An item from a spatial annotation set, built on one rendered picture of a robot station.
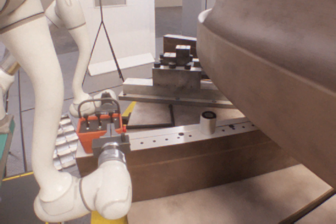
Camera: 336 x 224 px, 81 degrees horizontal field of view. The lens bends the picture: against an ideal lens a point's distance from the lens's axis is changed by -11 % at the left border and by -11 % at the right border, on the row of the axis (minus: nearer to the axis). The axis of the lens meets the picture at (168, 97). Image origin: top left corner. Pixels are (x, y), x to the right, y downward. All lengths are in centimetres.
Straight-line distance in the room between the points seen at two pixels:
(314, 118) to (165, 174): 76
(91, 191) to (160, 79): 152
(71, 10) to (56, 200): 83
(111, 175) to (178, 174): 62
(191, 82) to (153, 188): 108
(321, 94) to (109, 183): 62
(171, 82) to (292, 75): 141
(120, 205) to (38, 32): 43
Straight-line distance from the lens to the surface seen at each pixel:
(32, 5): 46
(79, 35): 119
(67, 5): 116
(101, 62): 401
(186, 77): 198
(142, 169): 112
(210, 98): 215
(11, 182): 166
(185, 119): 191
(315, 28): 86
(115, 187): 61
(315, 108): 72
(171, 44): 322
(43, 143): 56
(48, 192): 66
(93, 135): 97
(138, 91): 222
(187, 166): 118
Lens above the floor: 136
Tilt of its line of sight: 28 degrees down
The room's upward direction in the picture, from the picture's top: straight up
